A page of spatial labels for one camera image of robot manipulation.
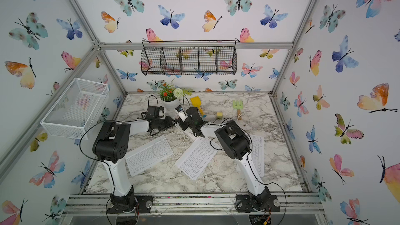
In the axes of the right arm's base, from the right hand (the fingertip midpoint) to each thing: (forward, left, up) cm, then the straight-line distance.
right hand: (178, 116), depth 98 cm
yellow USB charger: (+8, -27, -8) cm, 29 cm away
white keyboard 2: (-23, -14, -7) cm, 28 cm away
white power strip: (-9, -7, -4) cm, 12 cm away
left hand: (-1, +1, -5) cm, 5 cm away
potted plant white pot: (+12, +6, +7) cm, 15 cm away
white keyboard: (-23, +14, -6) cm, 28 cm away
